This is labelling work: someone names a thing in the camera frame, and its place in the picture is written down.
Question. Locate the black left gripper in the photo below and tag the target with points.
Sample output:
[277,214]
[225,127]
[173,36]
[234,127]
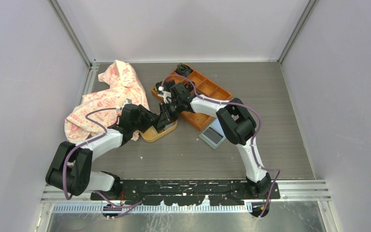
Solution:
[149,118]

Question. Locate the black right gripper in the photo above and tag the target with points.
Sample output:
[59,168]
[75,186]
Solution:
[169,118]

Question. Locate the green card holder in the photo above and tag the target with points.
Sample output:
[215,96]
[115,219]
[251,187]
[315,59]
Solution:
[216,125]

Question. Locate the black credit card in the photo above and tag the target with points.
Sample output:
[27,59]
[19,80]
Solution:
[212,135]

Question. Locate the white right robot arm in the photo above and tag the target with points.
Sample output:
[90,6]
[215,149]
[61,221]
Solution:
[237,123]

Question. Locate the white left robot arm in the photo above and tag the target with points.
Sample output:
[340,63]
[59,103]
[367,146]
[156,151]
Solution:
[71,167]

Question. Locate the yellow oval dish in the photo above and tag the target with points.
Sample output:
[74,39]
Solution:
[151,135]

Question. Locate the dark folded fabric item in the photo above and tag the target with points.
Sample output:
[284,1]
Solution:
[165,86]

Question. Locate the orange compartment tray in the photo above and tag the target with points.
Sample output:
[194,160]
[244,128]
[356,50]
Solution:
[204,86]

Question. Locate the pink patterned cloth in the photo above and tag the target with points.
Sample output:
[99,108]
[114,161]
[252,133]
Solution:
[123,84]

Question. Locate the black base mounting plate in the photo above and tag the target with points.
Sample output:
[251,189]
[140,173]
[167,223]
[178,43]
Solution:
[189,192]

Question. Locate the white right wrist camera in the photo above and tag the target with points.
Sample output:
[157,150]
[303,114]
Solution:
[164,94]

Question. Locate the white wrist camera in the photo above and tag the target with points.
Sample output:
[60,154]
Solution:
[126,101]
[164,94]

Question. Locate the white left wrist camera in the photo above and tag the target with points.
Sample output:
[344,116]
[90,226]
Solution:
[126,101]

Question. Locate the aluminium frame rail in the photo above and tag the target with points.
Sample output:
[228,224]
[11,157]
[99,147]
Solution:
[290,191]

